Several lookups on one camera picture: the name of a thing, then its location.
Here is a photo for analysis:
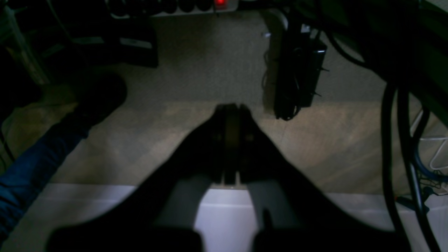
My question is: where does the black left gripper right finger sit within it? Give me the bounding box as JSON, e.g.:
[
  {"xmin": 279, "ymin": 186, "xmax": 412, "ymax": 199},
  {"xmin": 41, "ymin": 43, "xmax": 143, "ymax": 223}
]
[{"xmin": 239, "ymin": 105, "xmax": 412, "ymax": 252}]

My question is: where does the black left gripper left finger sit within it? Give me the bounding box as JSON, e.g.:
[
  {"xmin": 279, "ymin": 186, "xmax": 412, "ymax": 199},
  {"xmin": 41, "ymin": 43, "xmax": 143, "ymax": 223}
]
[{"xmin": 46, "ymin": 105, "xmax": 225, "ymax": 252}]

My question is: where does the black shoe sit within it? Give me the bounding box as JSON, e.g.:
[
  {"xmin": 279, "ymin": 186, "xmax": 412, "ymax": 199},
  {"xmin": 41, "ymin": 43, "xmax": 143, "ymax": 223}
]
[{"xmin": 66, "ymin": 73, "xmax": 128, "ymax": 127}]

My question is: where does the blue trousers leg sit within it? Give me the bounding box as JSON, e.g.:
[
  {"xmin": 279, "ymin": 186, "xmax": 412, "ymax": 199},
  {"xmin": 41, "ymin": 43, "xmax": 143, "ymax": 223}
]
[{"xmin": 0, "ymin": 122, "xmax": 91, "ymax": 243}]

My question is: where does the black power adapter box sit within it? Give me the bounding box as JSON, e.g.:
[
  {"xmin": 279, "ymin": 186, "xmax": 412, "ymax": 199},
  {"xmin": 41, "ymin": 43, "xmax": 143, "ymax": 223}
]
[{"xmin": 274, "ymin": 23, "xmax": 328, "ymax": 121}]

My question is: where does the white wire rack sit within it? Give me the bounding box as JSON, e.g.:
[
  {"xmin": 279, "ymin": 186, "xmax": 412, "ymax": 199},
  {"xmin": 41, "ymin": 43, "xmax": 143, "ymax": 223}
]
[{"xmin": 419, "ymin": 113, "xmax": 447, "ymax": 175}]

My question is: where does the black thick cable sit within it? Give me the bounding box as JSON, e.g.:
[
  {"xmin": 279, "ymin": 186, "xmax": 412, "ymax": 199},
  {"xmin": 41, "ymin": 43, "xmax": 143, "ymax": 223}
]
[{"xmin": 381, "ymin": 82, "xmax": 441, "ymax": 252}]

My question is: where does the white power strip red switch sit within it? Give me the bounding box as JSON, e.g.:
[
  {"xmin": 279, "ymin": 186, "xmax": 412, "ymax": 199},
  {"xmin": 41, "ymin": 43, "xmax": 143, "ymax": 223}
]
[{"xmin": 105, "ymin": 0, "xmax": 240, "ymax": 19}]

